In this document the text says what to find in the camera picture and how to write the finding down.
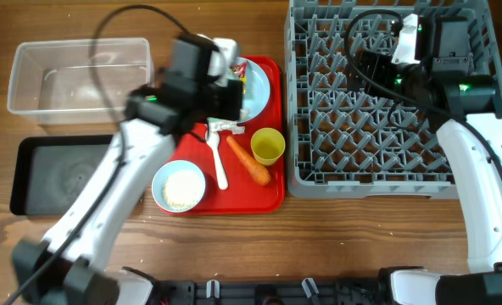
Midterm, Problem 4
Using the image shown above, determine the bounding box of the white napkin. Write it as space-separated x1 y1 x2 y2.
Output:
208 118 245 135

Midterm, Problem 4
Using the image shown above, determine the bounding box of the yellow cup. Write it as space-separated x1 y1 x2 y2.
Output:
250 128 286 166

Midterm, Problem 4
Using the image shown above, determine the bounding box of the light blue bowl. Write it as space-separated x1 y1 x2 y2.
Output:
151 160 206 214

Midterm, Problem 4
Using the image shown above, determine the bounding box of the white rice pile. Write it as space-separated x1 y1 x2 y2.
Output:
162 169 205 212

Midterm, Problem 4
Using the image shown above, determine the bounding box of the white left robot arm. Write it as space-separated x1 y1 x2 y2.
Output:
12 33 243 304

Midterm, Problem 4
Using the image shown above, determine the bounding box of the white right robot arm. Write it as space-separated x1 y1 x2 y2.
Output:
348 12 502 304

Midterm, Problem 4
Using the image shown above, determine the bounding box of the grey dishwasher rack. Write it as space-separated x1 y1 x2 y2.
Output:
284 1 502 199

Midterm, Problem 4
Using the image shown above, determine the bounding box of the black waste tray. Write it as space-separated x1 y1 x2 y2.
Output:
9 135 112 217

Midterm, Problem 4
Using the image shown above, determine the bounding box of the white plastic spoon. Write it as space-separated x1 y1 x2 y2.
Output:
206 129 228 190

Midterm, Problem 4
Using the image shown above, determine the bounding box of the red snack wrapper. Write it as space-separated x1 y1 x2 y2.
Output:
231 60 248 79

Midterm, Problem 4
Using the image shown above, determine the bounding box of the light blue plate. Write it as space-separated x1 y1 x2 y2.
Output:
236 57 271 123

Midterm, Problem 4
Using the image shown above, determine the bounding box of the orange carrot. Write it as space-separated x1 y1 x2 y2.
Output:
226 136 271 186

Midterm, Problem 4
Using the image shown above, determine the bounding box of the red serving tray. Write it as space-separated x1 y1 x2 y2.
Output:
171 55 285 216

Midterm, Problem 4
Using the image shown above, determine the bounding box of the clear plastic bin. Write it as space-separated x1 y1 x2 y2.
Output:
7 37 154 125

